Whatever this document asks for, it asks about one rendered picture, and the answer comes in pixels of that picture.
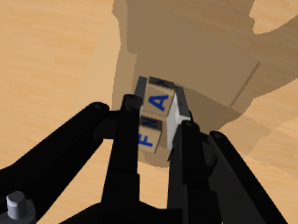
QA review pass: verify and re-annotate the tan block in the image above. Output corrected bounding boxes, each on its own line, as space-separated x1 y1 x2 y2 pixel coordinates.
142 76 176 117
139 115 162 154

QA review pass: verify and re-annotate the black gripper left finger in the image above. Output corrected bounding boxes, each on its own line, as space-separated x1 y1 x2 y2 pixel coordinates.
0 76 148 224

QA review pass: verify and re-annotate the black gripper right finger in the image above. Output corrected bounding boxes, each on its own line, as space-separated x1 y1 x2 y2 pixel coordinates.
167 85 288 224

